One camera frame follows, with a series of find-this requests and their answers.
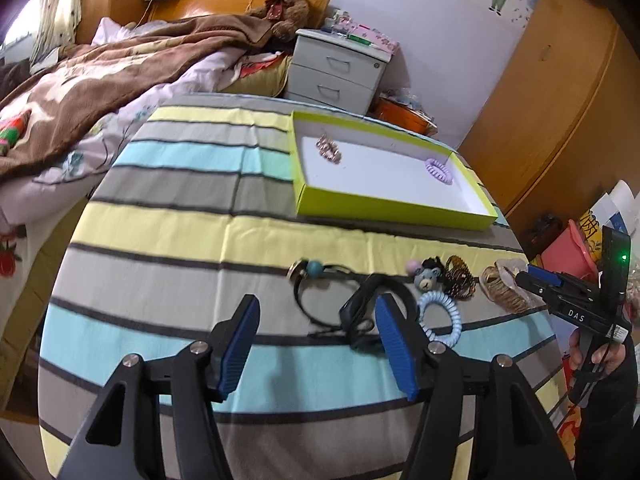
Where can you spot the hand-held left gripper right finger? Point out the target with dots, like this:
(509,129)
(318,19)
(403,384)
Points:
(395,347)

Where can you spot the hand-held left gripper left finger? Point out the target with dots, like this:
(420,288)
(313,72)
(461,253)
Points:
(240,347)

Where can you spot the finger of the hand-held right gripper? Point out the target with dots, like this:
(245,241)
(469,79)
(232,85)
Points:
(545,274)
(532,285)

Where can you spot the clear pink hair claw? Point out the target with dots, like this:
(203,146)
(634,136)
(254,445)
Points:
(505,285)

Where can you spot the black wrist band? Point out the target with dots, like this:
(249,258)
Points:
(357,305)

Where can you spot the lime green cardboard box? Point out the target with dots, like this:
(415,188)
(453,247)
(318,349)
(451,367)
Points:
(380,180)

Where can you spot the person's right hand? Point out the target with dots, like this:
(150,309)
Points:
(575,352)

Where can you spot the pink plastic bucket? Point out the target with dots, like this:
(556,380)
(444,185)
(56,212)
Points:
(567,252)

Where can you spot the black bag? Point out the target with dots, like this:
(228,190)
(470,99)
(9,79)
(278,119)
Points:
(542,232)

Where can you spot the yellow printed bag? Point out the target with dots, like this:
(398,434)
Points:
(590,232)

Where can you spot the white paper bag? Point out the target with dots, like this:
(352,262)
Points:
(620,205)

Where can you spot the striped tablecloth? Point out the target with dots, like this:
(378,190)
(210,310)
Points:
(175,240)

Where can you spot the wooden wardrobe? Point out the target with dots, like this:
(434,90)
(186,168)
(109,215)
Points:
(560,95)

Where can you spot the rose gold hair clip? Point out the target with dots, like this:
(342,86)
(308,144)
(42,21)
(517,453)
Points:
(328,149)

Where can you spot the orange plastic basin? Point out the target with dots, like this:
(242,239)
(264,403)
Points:
(400,115)

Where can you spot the pale floral quilt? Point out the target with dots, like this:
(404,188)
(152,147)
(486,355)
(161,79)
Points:
(45,185)

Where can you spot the yellow pillow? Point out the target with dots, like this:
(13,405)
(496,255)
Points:
(260,77)

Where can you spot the grey two-drawer nightstand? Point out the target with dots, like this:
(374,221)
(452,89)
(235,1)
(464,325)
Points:
(335,72)

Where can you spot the pink floral tissue box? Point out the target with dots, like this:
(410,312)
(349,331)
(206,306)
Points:
(375,37)

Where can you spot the brown fleece blanket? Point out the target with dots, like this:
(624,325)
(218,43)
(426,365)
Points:
(100,75)

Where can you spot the wooden bed headboard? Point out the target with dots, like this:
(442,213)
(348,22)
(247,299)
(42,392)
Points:
(210,2)

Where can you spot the brown teddy bear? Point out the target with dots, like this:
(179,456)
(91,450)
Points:
(282,2)

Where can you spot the patterned curtain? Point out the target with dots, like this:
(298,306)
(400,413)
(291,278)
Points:
(55,10)

